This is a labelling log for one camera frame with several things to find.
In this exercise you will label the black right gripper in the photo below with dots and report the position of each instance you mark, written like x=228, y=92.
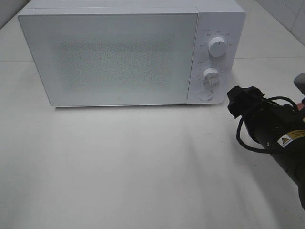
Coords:
x=267, y=122

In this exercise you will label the white microwave knob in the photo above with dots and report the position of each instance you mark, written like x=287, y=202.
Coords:
x=211, y=76
x=217, y=46

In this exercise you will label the round white door button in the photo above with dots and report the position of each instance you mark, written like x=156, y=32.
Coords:
x=205, y=95

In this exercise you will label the white microwave oven body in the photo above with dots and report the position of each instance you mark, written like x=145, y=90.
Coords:
x=215, y=17

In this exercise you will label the white microwave door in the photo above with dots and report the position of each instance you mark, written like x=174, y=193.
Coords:
x=109, y=60

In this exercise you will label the lower white microwave knob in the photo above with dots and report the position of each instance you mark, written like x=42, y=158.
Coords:
x=211, y=76

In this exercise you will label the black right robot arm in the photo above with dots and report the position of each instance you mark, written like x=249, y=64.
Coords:
x=291, y=158

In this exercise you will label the upper white microwave knob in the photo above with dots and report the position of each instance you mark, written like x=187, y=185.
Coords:
x=217, y=46

